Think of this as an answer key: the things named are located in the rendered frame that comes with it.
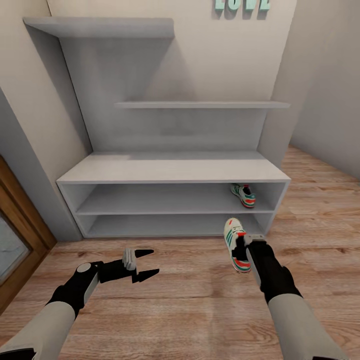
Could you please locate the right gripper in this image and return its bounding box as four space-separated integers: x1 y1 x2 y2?
231 246 248 261

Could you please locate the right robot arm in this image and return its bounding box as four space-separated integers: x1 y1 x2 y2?
231 233 350 360

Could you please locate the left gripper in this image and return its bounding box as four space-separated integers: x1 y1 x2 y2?
112 249 160 283

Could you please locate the gym shoe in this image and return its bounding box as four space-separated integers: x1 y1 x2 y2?
223 218 252 274
230 183 256 208

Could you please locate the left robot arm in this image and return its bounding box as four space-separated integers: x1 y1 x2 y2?
0 248 160 360

